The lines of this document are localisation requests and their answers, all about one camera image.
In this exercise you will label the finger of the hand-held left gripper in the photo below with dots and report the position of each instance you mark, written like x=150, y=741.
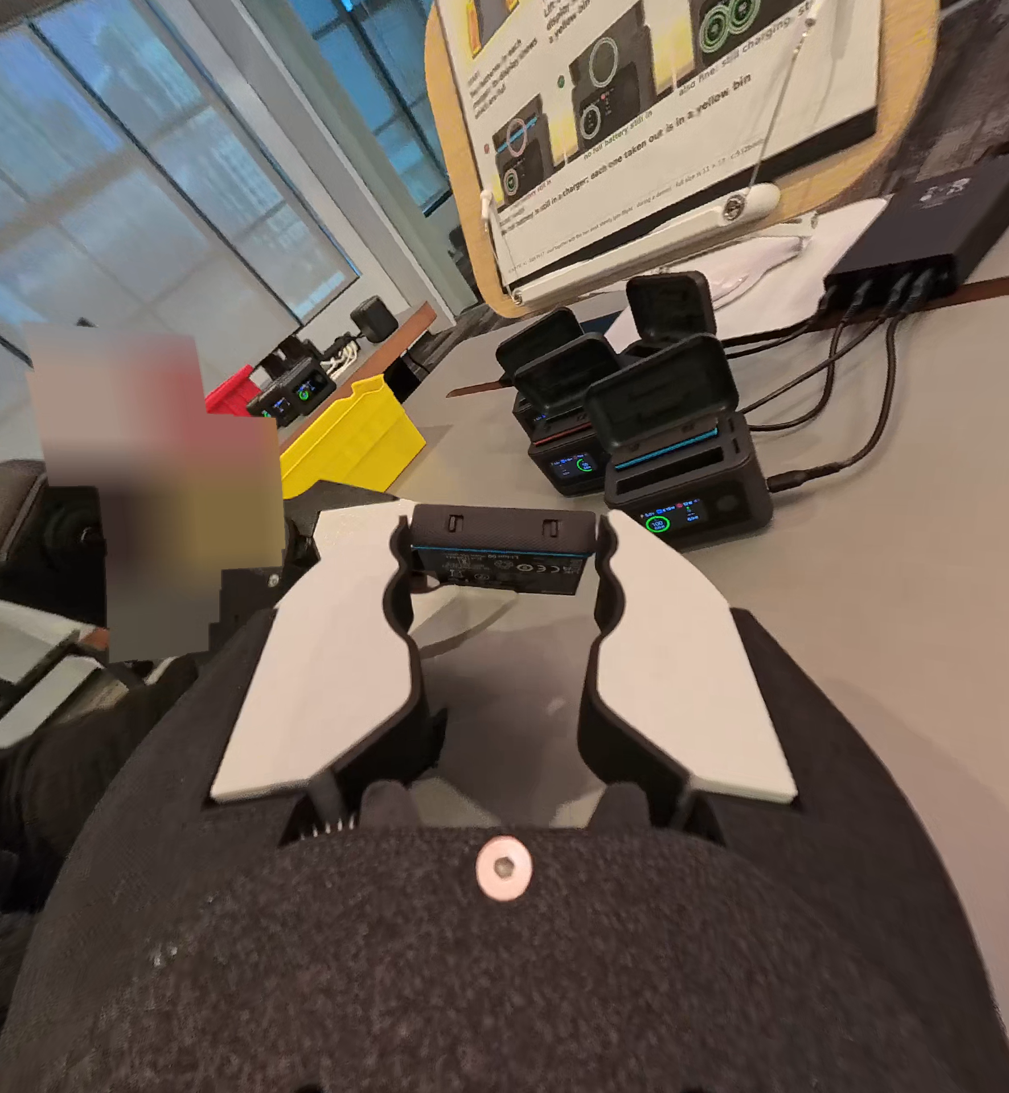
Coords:
x=360, y=535
x=450, y=622

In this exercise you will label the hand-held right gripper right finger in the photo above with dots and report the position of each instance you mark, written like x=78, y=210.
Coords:
x=693, y=683

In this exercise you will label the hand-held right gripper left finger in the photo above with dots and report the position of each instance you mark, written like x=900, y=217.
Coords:
x=317, y=683

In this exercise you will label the blue-edged black battery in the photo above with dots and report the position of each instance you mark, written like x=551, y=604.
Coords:
x=505, y=550
x=662, y=456

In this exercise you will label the yellow plastic bin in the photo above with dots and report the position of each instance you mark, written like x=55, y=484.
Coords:
x=360, y=441

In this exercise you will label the black battery charger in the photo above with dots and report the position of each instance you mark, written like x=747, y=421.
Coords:
x=671, y=308
x=667, y=393
x=560, y=385
x=536, y=342

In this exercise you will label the black usb hub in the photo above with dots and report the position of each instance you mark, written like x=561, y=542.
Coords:
x=932, y=231

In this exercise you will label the grey charger green display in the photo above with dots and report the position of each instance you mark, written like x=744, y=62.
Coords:
x=295, y=393

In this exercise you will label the red plastic bin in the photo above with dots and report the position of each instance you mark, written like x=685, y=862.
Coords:
x=232, y=393

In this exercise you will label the small black cube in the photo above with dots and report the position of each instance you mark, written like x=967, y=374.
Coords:
x=372, y=320

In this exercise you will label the large glass window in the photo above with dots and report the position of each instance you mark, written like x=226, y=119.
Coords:
x=112, y=188

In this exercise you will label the white stand base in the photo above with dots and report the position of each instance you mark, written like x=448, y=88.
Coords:
x=761, y=265

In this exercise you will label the instruction board on stand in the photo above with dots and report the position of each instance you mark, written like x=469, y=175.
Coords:
x=642, y=120

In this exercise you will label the wooden sign board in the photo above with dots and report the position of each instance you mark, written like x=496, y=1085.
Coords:
x=906, y=103

